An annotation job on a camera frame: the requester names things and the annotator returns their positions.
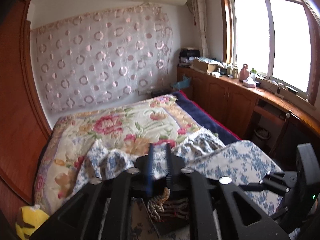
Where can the beige side curtain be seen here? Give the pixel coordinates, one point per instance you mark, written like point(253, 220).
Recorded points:
point(200, 17)

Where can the cardboard box on cabinet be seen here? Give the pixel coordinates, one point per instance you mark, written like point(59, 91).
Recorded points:
point(204, 66)

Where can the navy blue blanket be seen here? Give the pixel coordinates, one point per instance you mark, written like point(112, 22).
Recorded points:
point(204, 119)

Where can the teal cloth by bed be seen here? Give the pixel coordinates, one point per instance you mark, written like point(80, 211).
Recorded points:
point(184, 83)

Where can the tissue pack on counter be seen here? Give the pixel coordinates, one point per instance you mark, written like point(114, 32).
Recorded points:
point(249, 83)

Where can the pink circle patterned curtain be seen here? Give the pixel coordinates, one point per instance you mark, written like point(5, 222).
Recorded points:
point(101, 57)

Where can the yellow plush toy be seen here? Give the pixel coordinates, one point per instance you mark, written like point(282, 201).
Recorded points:
point(29, 218)

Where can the pink bottle on sill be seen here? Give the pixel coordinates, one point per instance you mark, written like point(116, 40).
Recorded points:
point(244, 73)

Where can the wooden side cabinet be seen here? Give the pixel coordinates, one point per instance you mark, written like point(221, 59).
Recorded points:
point(240, 109)

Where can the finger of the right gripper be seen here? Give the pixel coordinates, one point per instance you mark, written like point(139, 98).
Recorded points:
point(252, 187)

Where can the blue floral white cushion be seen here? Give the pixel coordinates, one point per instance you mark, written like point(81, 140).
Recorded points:
point(243, 161)

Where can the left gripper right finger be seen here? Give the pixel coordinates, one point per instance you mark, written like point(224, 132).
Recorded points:
point(170, 167)

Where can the colourful floral quilt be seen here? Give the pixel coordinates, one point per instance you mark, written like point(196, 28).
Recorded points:
point(129, 128)

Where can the black open jewelry box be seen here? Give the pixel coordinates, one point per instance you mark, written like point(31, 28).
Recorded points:
point(167, 215)

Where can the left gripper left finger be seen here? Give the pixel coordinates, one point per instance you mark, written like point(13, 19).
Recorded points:
point(149, 170)

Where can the window with wooden frame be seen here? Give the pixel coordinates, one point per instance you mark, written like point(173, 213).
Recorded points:
point(277, 38)

